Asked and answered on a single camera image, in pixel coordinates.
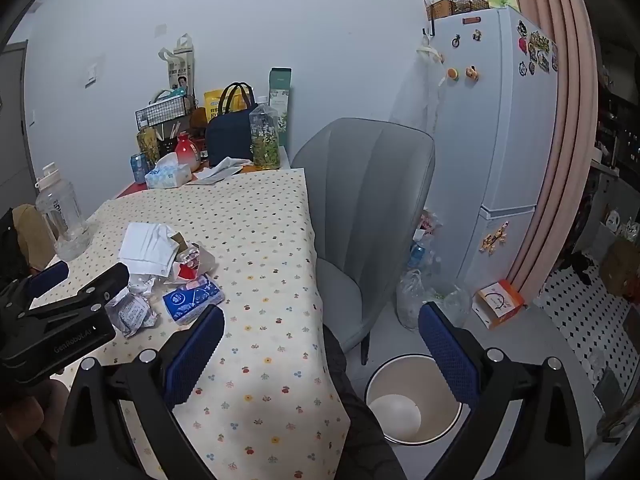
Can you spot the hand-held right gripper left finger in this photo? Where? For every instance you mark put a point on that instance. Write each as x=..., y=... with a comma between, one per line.
x=192, y=360

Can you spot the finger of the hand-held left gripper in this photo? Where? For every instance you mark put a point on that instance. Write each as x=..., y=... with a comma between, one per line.
x=47, y=277
x=75, y=340

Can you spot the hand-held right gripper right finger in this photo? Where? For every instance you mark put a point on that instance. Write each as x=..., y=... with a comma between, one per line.
x=447, y=355

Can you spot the clear printed plastic wrapper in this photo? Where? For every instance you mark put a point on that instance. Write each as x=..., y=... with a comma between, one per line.
x=131, y=312

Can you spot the blue tissue packet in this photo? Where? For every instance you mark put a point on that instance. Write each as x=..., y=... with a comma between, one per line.
x=192, y=297

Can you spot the white waste bin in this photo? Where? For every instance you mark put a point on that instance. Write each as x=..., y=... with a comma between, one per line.
x=395, y=395

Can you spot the silver foil wrapper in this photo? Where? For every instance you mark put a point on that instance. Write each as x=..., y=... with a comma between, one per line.
x=144, y=286

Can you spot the red white wrapper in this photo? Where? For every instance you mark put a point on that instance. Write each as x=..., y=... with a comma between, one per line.
x=187, y=271

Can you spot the large white tissue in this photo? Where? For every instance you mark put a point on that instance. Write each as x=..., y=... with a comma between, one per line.
x=145, y=250

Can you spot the tan cloth bag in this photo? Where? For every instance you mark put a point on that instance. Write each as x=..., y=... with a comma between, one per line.
x=30, y=235

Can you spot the clear plastic bag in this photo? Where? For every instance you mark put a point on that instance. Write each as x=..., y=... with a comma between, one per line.
x=412, y=300

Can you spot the clear plastic water jug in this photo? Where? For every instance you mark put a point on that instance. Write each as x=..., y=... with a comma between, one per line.
x=60, y=210

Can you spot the orange white cardboard box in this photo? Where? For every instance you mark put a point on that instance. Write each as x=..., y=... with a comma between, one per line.
x=500, y=302

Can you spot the person's dark quilted pants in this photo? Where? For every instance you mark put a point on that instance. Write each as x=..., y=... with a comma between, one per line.
x=360, y=435

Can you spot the yellow figure fridge magnet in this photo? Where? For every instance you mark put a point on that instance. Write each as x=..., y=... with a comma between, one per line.
x=495, y=240

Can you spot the white plastic bag with boxes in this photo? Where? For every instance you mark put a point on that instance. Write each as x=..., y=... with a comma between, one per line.
x=427, y=222

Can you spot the blue drink can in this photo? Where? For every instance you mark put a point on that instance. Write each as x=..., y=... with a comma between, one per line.
x=138, y=166

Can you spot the blue white tissue box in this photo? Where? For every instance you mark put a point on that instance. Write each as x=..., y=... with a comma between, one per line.
x=167, y=175

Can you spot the grey door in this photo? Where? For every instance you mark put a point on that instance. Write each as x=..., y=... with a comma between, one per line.
x=12, y=120

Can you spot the dark cloth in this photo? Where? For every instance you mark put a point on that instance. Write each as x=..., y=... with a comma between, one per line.
x=582, y=262

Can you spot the yellow oil bottle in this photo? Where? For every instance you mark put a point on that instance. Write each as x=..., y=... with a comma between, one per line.
x=148, y=142

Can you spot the grey upholstered chair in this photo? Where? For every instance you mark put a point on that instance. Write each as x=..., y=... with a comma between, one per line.
x=365, y=200

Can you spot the red white ceramic jar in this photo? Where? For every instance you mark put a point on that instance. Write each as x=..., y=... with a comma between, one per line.
x=187, y=152

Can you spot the loose white papers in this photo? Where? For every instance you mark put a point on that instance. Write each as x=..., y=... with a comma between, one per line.
x=220, y=170

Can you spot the brown cardboard box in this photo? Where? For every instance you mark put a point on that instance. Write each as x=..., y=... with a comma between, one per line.
x=622, y=270

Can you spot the white kettle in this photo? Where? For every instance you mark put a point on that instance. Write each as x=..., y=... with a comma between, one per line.
x=612, y=220

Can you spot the white refrigerator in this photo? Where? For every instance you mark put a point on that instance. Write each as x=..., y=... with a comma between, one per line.
x=495, y=135

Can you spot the navy lunch bag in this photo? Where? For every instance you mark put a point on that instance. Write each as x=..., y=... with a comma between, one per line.
x=227, y=135

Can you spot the clear bottle with green contents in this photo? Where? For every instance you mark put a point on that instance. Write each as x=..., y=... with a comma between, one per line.
x=264, y=135

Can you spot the yellow snack bag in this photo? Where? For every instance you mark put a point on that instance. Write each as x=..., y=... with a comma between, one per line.
x=212, y=102

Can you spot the pink curtain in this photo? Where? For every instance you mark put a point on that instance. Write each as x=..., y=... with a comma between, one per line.
x=565, y=135

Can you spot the white paper bag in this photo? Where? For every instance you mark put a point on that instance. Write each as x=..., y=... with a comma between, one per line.
x=182, y=67

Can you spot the hanging translucent plastic bag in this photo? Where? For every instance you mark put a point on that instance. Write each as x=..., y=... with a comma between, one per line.
x=425, y=100

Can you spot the orange round fridge magnet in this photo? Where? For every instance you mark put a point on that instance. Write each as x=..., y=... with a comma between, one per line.
x=453, y=74

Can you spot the tall green box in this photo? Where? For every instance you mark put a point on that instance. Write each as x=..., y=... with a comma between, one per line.
x=280, y=85

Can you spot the cluster of fridge magnets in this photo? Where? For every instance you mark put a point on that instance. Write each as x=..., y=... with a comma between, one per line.
x=540, y=50

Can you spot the brown wicker basket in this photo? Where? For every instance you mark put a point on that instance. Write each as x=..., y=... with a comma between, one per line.
x=442, y=8

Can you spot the white wall switch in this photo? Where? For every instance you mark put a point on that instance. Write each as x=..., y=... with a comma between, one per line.
x=93, y=74

